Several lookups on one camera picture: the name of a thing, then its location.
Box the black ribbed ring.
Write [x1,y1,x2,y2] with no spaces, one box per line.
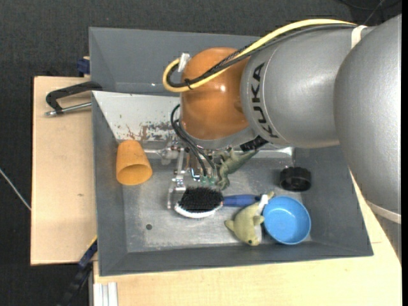
[279,166,312,193]

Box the blue handled black hairbrush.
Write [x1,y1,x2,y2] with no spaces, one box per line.
[173,186,269,219]

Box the pale wood board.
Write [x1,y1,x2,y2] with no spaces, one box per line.
[30,75,98,266]

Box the orange plastic cup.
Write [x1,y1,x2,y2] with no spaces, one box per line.
[115,139,154,186]

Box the green plush dolphin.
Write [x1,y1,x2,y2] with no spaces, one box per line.
[224,191,275,247]

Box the blue plastic bowl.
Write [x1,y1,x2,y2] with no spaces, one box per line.
[262,195,312,246]

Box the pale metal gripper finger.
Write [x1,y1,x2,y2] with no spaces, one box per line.
[166,177,187,210]
[159,147,180,166]

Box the grey metal bin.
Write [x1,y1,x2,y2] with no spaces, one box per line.
[88,26,375,277]

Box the green toy dinosaur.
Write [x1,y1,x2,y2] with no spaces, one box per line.
[215,147,257,191]

